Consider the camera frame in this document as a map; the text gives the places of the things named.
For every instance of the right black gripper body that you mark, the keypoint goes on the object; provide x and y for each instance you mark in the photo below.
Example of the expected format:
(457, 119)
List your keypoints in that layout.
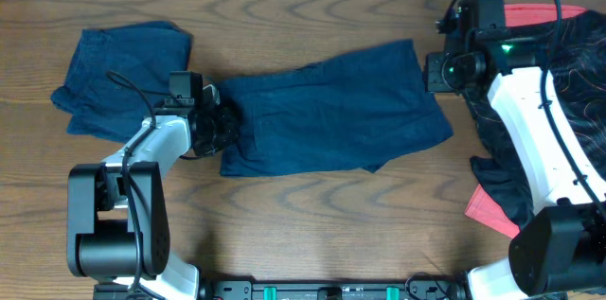
(454, 74)

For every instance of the navy blue shorts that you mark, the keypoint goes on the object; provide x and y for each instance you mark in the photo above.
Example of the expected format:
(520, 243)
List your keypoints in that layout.
(357, 110)

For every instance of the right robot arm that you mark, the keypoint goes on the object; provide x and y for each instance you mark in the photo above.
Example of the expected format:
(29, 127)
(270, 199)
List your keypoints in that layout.
(563, 247)

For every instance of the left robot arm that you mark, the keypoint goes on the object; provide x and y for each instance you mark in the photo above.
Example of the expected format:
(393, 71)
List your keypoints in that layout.
(117, 222)

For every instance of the folded navy shorts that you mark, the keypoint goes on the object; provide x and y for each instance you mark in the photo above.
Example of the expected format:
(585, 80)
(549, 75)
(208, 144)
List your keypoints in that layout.
(116, 74)

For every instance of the black patterned shorts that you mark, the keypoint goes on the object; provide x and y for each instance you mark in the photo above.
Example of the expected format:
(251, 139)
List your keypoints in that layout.
(579, 78)

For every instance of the red coral garment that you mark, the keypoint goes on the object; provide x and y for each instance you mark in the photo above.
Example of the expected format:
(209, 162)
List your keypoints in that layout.
(529, 14)

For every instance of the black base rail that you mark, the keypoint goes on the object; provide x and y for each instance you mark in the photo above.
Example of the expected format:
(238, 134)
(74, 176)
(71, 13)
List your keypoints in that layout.
(420, 286)

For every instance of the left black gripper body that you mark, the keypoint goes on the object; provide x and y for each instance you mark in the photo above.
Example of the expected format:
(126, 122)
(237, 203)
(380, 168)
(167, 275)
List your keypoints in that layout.
(218, 132)

